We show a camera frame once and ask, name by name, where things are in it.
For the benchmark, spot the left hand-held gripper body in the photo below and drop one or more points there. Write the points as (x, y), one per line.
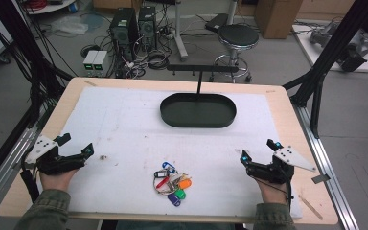
(41, 148)

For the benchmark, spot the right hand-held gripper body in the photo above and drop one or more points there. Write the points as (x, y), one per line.
(281, 169)

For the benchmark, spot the black key rack with tray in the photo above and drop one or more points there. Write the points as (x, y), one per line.
(198, 111)

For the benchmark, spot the key bunch with coloured tags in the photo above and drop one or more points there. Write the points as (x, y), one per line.
(172, 185)

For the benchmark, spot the person's right hand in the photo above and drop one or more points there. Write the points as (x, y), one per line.
(273, 191)

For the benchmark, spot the person's left hand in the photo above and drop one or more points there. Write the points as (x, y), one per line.
(57, 180)

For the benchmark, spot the white foam mat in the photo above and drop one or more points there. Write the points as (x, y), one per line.
(124, 134)

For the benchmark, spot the wooden stick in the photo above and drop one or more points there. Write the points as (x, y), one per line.
(310, 207)

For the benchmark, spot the white bench power supply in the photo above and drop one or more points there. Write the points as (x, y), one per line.
(90, 62)
(100, 62)

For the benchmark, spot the white floor board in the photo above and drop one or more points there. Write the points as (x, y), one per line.
(319, 56)

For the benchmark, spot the black round stool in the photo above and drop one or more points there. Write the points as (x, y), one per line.
(238, 35)

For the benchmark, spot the clear plastic bag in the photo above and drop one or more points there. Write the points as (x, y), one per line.
(70, 25)

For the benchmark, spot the grey machine with black parts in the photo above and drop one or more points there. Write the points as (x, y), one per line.
(353, 48)

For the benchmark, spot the large black computer tower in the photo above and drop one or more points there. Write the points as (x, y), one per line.
(124, 30)

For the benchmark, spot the brown cardboard box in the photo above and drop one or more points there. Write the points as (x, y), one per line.
(278, 17)

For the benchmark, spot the round white table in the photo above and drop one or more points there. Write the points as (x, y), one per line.
(52, 7)

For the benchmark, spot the flat black case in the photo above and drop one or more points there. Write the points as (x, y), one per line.
(216, 22)

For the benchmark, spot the small black computer tower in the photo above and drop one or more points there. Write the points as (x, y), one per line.
(147, 27)

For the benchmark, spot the white desk leg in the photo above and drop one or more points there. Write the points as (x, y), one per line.
(179, 32)

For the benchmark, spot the aluminium rail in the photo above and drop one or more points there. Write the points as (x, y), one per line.
(9, 166)
(329, 166)

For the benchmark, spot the small metal bracket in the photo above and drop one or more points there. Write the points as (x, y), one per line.
(320, 179)

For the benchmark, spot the black metal frame post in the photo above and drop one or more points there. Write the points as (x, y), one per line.
(28, 54)
(332, 48)

